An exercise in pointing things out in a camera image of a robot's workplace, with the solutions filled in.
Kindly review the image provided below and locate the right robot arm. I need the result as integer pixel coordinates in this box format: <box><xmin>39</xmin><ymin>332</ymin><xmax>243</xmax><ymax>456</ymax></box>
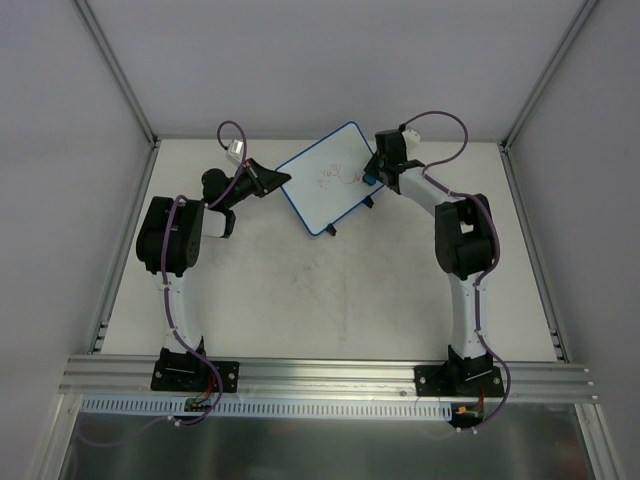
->
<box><xmin>364</xmin><ymin>128</ymin><xmax>500</xmax><ymax>396</ymax></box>

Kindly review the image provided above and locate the blue whiteboard eraser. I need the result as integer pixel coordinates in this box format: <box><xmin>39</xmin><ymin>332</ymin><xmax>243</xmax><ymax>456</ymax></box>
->
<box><xmin>363</xmin><ymin>173</ymin><xmax>377</xmax><ymax>186</ymax></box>

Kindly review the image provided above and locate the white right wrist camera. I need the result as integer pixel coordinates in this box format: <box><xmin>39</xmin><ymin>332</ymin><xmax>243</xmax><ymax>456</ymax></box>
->
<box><xmin>402</xmin><ymin>127</ymin><xmax>421</xmax><ymax>151</ymax></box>

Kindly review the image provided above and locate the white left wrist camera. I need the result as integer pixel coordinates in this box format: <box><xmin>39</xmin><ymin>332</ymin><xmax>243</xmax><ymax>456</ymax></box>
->
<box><xmin>226</xmin><ymin>139</ymin><xmax>245</xmax><ymax>164</ymax></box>

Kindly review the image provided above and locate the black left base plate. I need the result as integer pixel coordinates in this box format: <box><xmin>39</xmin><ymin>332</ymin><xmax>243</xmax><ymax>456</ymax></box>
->
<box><xmin>150</xmin><ymin>360</ymin><xmax>240</xmax><ymax>393</ymax></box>

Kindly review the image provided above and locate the aluminium front rail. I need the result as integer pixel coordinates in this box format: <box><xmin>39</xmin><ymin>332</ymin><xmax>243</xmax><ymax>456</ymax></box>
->
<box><xmin>58</xmin><ymin>354</ymin><xmax>600</xmax><ymax>404</ymax></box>

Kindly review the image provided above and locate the aluminium frame post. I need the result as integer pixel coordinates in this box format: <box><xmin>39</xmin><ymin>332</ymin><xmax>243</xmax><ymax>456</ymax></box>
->
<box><xmin>71</xmin><ymin>0</ymin><xmax>158</xmax><ymax>146</ymax></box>
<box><xmin>501</xmin><ymin>0</ymin><xmax>600</xmax><ymax>151</ymax></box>

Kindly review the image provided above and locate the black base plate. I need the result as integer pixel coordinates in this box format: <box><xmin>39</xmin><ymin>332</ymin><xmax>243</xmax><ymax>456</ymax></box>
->
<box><xmin>150</xmin><ymin>360</ymin><xmax>240</xmax><ymax>393</ymax></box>
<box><xmin>413</xmin><ymin>364</ymin><xmax>505</xmax><ymax>398</ymax></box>

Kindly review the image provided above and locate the blue framed whiteboard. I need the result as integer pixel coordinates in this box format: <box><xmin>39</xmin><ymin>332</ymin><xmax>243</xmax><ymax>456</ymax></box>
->
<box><xmin>276</xmin><ymin>121</ymin><xmax>383</xmax><ymax>236</ymax></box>

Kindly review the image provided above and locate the left aluminium frame post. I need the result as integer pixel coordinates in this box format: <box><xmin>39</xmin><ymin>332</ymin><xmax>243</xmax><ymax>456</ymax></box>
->
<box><xmin>71</xmin><ymin>0</ymin><xmax>158</xmax><ymax>146</ymax></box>

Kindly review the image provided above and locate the white slotted cable duct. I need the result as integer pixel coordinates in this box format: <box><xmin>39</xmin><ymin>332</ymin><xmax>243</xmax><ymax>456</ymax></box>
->
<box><xmin>80</xmin><ymin>395</ymin><xmax>453</xmax><ymax>422</ymax></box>

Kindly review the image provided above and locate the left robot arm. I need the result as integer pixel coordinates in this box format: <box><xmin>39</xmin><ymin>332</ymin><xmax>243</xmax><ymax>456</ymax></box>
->
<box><xmin>135</xmin><ymin>158</ymin><xmax>292</xmax><ymax>390</ymax></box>

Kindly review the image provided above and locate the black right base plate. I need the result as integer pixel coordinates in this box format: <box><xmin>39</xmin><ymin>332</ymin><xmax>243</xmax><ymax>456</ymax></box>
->
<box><xmin>413</xmin><ymin>364</ymin><xmax>505</xmax><ymax>398</ymax></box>

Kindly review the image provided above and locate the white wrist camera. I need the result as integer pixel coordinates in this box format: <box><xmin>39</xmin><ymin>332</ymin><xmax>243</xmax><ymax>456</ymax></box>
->
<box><xmin>402</xmin><ymin>127</ymin><xmax>421</xmax><ymax>151</ymax></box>
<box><xmin>226</xmin><ymin>139</ymin><xmax>245</xmax><ymax>164</ymax></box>

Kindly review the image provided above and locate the right aluminium frame post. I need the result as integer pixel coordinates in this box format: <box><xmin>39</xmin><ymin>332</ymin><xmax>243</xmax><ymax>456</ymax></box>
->
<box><xmin>501</xmin><ymin>0</ymin><xmax>600</xmax><ymax>151</ymax></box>

